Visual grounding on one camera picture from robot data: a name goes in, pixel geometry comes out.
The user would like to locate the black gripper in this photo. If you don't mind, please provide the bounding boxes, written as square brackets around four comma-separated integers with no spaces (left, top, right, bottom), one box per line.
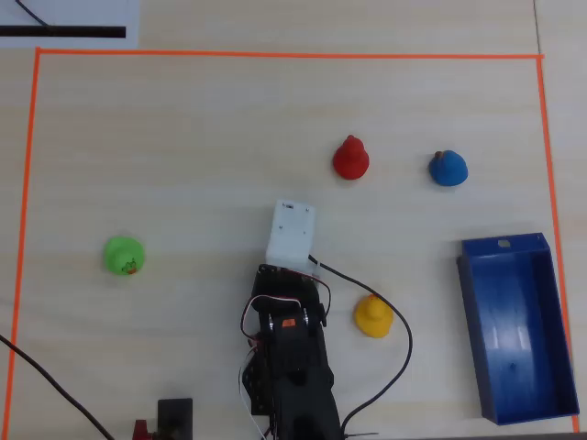
[250,263,331,327]

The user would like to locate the blue rubber duck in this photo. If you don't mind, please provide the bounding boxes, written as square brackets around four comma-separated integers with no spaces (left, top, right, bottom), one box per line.
[428,149,470,188]

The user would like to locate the yellow rubber duck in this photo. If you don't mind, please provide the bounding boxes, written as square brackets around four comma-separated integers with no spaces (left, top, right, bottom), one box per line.
[353,294,394,339]

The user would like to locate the red rubber duck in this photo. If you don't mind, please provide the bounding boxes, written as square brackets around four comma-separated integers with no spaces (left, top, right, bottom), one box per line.
[332,134,371,181]

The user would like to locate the green rubber duck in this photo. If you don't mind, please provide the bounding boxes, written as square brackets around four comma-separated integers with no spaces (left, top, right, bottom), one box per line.
[103,235,147,278]

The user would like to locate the blue plastic box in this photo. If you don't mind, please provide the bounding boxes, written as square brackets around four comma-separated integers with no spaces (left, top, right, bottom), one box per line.
[456,232,581,426]

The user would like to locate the black table clamp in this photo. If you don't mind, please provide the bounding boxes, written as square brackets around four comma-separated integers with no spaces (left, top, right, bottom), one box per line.
[157,398,194,440]

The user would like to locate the black strip on paper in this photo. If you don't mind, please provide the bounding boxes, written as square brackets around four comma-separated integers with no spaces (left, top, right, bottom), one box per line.
[0,25,127,39]

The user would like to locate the white paper sheet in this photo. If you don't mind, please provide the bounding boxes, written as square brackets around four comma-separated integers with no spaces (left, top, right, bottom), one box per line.
[0,0,140,49]

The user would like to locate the red white servo wire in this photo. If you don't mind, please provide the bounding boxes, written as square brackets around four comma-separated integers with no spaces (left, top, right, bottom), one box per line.
[238,279,333,352]

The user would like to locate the white camera box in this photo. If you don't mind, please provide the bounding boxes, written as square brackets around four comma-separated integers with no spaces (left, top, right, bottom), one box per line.
[265,198,318,277]

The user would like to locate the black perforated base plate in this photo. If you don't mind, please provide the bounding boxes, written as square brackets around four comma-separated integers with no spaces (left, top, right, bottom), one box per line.
[238,355,277,416]

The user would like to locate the black camera cable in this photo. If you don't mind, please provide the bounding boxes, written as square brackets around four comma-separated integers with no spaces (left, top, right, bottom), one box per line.
[306,253,415,440]

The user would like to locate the thick black cable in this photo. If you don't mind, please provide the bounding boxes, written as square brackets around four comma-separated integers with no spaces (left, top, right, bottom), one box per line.
[0,334,116,440]

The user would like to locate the thin black cable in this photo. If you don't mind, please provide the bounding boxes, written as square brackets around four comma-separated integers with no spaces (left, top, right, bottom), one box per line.
[15,0,55,29]

